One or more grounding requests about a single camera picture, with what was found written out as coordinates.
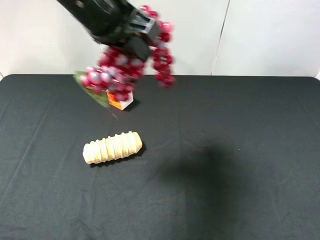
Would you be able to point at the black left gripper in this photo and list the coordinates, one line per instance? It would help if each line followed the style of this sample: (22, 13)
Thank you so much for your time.
(116, 23)

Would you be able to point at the black tablecloth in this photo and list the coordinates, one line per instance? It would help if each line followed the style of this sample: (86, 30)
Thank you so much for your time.
(223, 158)

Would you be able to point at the red plastic grape bunch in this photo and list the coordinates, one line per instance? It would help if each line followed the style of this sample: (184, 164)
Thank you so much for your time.
(117, 71)

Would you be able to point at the ridged tan bread roll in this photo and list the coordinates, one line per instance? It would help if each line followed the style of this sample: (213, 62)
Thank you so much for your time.
(112, 148)

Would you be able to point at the colourful puzzle cube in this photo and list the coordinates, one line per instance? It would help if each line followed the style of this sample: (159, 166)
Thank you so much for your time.
(114, 100)

